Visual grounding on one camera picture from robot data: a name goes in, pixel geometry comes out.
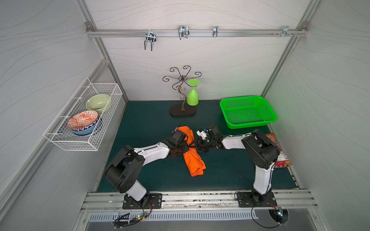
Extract orange shorts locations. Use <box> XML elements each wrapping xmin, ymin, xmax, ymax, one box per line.
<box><xmin>176</xmin><ymin>126</ymin><xmax>206</xmax><ymax>177</ymax></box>

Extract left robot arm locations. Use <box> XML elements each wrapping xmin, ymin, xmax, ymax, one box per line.
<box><xmin>104</xmin><ymin>130</ymin><xmax>189</xmax><ymax>202</ymax></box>

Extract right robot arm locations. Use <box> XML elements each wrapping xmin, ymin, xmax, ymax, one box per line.
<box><xmin>189</xmin><ymin>125</ymin><xmax>280</xmax><ymax>202</ymax></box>

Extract brown metal cup stand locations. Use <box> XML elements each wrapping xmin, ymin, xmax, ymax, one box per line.
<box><xmin>162</xmin><ymin>65</ymin><xmax>202</xmax><ymax>117</ymax></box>

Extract green plastic goblet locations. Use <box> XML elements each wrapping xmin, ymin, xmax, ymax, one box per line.
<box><xmin>187</xmin><ymin>79</ymin><xmax>200</xmax><ymax>106</ymax></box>

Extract green plastic basket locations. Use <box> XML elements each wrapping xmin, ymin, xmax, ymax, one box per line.
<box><xmin>220</xmin><ymin>96</ymin><xmax>277</xmax><ymax>130</ymax></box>

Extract red snack bag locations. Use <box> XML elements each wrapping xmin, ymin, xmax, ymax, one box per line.
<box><xmin>266</xmin><ymin>133</ymin><xmax>292</xmax><ymax>168</ymax></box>

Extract pale green bowl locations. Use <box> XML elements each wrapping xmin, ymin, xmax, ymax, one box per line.
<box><xmin>85</xmin><ymin>94</ymin><xmax>112</xmax><ymax>115</ymax></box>

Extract orange patterned bowl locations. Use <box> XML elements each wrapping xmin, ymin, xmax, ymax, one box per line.
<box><xmin>66</xmin><ymin>110</ymin><xmax>99</xmax><ymax>136</ymax></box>

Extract left metal hook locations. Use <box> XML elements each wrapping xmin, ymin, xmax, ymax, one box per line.
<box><xmin>144</xmin><ymin>32</ymin><xmax>157</xmax><ymax>51</ymax></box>

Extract metal hook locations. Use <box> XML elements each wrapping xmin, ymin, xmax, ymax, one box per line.
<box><xmin>178</xmin><ymin>26</ymin><xmax>190</xmax><ymax>40</ymax></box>
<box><xmin>144</xmin><ymin>32</ymin><xmax>157</xmax><ymax>51</ymax></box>

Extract middle metal hook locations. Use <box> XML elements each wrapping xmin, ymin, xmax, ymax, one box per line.
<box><xmin>178</xmin><ymin>26</ymin><xmax>190</xmax><ymax>40</ymax></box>

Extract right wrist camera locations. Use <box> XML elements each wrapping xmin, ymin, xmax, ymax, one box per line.
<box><xmin>196</xmin><ymin>129</ymin><xmax>209</xmax><ymax>140</ymax></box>

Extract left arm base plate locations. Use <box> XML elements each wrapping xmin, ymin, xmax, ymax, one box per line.
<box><xmin>122</xmin><ymin>193</ymin><xmax>162</xmax><ymax>210</ymax></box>

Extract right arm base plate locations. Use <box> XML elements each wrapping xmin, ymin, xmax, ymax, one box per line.
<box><xmin>234</xmin><ymin>191</ymin><xmax>277</xmax><ymax>208</ymax></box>

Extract right base black cable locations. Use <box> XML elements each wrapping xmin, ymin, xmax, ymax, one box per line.
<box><xmin>233</xmin><ymin>189</ymin><xmax>285</xmax><ymax>229</ymax></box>

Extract left base cable bundle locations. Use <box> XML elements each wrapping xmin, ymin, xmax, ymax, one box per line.
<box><xmin>112</xmin><ymin>200</ymin><xmax>153</xmax><ymax>229</ymax></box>

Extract white wire wall basket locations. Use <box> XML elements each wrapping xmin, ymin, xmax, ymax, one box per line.
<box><xmin>43</xmin><ymin>78</ymin><xmax>122</xmax><ymax>151</ymax></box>

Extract aluminium front rail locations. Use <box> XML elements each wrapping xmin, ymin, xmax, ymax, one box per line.
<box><xmin>81</xmin><ymin>189</ymin><xmax>319</xmax><ymax>212</ymax></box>

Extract aluminium rail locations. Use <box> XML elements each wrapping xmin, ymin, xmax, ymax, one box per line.
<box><xmin>87</xmin><ymin>28</ymin><xmax>309</xmax><ymax>38</ymax></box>
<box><xmin>81</xmin><ymin>189</ymin><xmax>319</xmax><ymax>212</ymax></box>

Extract small metal bracket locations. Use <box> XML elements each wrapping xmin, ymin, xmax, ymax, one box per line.
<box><xmin>213</xmin><ymin>26</ymin><xmax>218</xmax><ymax>38</ymax></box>

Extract aluminium top rail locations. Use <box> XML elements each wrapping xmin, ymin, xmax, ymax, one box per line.
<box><xmin>87</xmin><ymin>28</ymin><xmax>309</xmax><ymax>38</ymax></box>

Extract right metal hook bracket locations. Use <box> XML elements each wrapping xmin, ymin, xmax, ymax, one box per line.
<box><xmin>272</xmin><ymin>26</ymin><xmax>295</xmax><ymax>38</ymax></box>

